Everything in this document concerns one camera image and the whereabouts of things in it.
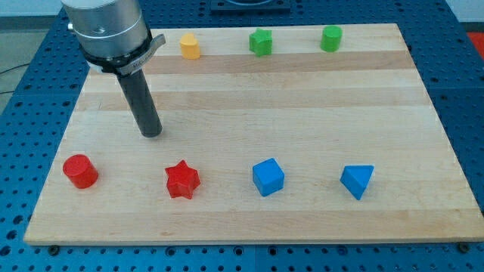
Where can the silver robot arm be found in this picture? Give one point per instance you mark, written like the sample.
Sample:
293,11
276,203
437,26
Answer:
113,34

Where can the wooden board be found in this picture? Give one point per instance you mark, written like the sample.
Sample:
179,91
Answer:
313,112

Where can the blue cube block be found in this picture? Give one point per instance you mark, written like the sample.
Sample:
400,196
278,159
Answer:
268,177

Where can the red star block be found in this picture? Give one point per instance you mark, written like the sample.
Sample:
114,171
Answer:
182,180

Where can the green star block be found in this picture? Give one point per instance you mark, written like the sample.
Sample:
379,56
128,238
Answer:
260,42

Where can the yellow heart block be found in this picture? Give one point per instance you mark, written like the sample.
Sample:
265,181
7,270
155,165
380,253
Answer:
190,48

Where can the blue triangular prism block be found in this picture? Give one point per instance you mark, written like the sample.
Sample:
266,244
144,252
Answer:
355,178

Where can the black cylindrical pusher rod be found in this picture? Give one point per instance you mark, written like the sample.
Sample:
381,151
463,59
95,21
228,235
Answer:
140,101

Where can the green cylinder block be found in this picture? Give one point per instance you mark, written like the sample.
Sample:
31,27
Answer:
331,38

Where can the red cylinder block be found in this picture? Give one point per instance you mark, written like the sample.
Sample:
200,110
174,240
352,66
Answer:
80,171

